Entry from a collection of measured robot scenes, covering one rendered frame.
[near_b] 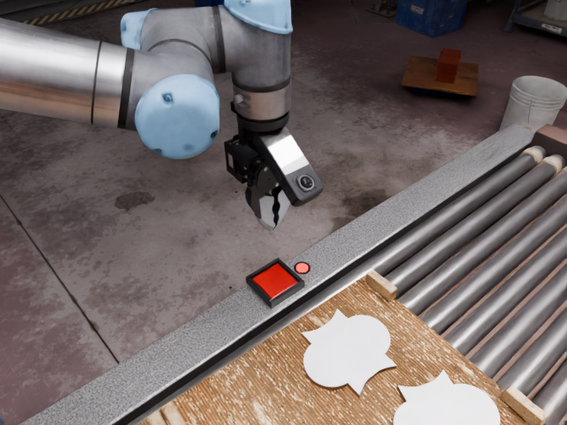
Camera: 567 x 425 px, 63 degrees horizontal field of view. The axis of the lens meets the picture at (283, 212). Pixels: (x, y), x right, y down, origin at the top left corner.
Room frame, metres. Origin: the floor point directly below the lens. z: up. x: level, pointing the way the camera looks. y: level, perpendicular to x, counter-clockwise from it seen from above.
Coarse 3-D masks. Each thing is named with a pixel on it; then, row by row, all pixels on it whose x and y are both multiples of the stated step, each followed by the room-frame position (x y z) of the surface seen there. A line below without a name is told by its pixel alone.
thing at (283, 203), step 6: (270, 192) 0.57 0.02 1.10; (276, 192) 0.54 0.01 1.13; (282, 192) 0.54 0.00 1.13; (276, 198) 0.54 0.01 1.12; (282, 198) 0.54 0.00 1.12; (276, 204) 0.54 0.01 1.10; (282, 204) 0.54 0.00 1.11; (288, 204) 0.55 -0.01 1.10; (276, 210) 0.54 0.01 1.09; (282, 210) 0.54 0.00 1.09; (276, 216) 0.54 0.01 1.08; (282, 216) 0.54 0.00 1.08; (276, 222) 0.54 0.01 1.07
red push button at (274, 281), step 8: (264, 272) 0.55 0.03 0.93; (272, 272) 0.55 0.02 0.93; (280, 272) 0.55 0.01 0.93; (256, 280) 0.54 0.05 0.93; (264, 280) 0.54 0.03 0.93; (272, 280) 0.54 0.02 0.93; (280, 280) 0.54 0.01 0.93; (288, 280) 0.54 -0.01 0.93; (264, 288) 0.52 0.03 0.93; (272, 288) 0.52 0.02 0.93; (280, 288) 0.52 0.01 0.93; (288, 288) 0.52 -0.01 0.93; (272, 296) 0.50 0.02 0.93
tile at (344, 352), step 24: (336, 312) 0.45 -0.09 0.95; (312, 336) 0.41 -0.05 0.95; (336, 336) 0.41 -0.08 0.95; (360, 336) 0.41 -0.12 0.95; (384, 336) 0.41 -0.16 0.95; (312, 360) 0.37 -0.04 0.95; (336, 360) 0.37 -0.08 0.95; (360, 360) 0.37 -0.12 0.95; (384, 360) 0.37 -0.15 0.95; (336, 384) 0.33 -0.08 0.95; (360, 384) 0.33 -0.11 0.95
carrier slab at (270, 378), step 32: (352, 288) 0.51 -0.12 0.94; (320, 320) 0.45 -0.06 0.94; (384, 320) 0.45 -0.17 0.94; (416, 320) 0.45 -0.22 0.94; (256, 352) 0.39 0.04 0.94; (288, 352) 0.39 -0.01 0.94; (416, 352) 0.39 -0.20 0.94; (448, 352) 0.39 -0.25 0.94; (224, 384) 0.34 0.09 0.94; (256, 384) 0.34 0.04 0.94; (288, 384) 0.34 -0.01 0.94; (384, 384) 0.34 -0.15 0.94; (416, 384) 0.34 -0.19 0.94; (480, 384) 0.34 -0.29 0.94; (192, 416) 0.29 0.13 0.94; (224, 416) 0.29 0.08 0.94; (256, 416) 0.29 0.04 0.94; (288, 416) 0.29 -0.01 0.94; (320, 416) 0.29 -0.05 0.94; (352, 416) 0.29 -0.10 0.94; (384, 416) 0.29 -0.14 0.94; (512, 416) 0.29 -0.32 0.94
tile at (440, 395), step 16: (432, 384) 0.33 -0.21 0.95; (448, 384) 0.33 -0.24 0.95; (464, 384) 0.33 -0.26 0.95; (416, 400) 0.31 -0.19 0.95; (432, 400) 0.31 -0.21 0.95; (448, 400) 0.31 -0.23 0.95; (464, 400) 0.31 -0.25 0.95; (480, 400) 0.31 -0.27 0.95; (400, 416) 0.28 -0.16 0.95; (416, 416) 0.28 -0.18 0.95; (432, 416) 0.28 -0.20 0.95; (448, 416) 0.28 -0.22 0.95; (464, 416) 0.28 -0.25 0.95; (480, 416) 0.28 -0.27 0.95; (496, 416) 0.28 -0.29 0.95
